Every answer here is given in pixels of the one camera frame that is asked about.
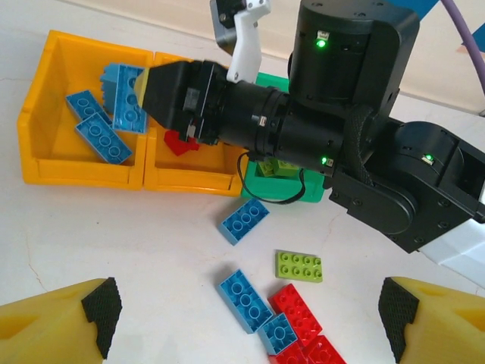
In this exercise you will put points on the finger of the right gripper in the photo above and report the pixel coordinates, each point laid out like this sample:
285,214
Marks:
166,95
141,87

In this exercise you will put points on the red lego brick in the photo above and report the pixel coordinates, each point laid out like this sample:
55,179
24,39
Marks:
178,146
297,309
288,358
324,352

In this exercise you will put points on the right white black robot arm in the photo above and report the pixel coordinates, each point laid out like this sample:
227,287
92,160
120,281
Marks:
458,246

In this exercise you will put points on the blue lego brick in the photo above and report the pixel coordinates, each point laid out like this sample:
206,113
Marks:
244,220
129,98
244,299
102,138
278,333
85,106
107,81

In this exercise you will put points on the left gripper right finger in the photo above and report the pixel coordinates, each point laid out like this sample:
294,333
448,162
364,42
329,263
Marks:
443,326

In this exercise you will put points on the yellow bin for red bricks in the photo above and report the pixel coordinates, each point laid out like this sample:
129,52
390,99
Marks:
182,178

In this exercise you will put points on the lime green lego brick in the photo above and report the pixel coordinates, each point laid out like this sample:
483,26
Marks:
299,267
265,168
286,168

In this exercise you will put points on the green plastic bin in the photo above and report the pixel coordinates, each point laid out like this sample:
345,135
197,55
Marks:
265,189

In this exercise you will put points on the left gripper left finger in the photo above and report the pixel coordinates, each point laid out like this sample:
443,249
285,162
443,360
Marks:
45,326

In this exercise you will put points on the yellow bin for blue bricks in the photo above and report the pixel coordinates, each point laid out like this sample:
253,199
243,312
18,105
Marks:
38,167

